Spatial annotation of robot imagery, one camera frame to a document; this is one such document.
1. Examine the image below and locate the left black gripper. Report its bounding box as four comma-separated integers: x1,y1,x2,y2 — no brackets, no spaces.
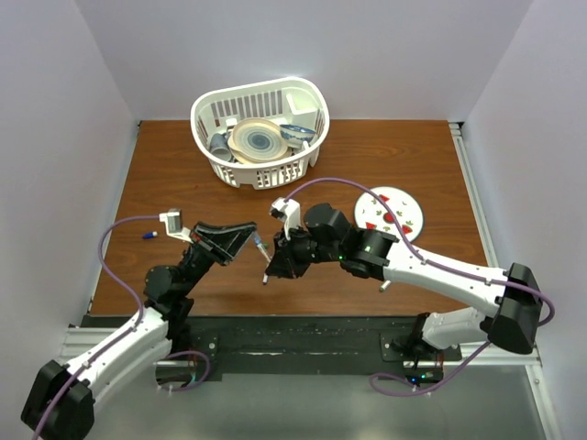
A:
180,223,260,297

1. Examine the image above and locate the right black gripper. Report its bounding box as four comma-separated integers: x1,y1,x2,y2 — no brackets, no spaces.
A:
266,219,343,276

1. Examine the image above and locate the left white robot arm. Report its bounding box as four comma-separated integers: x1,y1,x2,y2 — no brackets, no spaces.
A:
21,210,257,439

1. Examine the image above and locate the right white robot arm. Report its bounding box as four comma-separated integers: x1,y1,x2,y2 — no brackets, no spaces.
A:
265,198,545,360

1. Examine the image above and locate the blue pen cap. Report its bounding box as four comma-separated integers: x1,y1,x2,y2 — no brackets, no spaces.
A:
142,231,159,239

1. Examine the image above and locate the white green-tip pen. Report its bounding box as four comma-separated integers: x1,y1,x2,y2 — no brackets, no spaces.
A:
379,280,391,292

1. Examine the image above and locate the grey-white mug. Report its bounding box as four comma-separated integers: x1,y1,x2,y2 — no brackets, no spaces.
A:
208,132,233,162

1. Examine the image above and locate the beige blue-centred plate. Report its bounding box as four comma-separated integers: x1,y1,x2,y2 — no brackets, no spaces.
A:
227,118,290,163

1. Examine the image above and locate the watermelon pattern round plate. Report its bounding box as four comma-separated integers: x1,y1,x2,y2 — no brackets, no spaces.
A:
354,186,424,242

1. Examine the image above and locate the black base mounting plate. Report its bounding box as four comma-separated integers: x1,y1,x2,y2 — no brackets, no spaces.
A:
156,316,472,388

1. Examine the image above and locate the white plastic dish basket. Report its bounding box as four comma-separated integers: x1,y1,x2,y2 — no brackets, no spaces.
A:
190,76,330,190

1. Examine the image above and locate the blue patterned white bowl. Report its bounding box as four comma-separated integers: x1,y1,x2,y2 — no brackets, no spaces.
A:
280,124,316,149

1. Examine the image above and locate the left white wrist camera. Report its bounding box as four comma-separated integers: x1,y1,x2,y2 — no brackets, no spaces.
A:
159,208,192,243

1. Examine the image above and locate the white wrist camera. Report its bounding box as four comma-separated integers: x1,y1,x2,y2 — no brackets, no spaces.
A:
159,208,192,243
270,197,302,241

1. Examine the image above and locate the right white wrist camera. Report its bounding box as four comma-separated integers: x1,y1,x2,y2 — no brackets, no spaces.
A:
270,197,302,241

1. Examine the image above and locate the aluminium frame rail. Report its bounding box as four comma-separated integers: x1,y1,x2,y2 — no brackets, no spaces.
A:
449,122,562,439

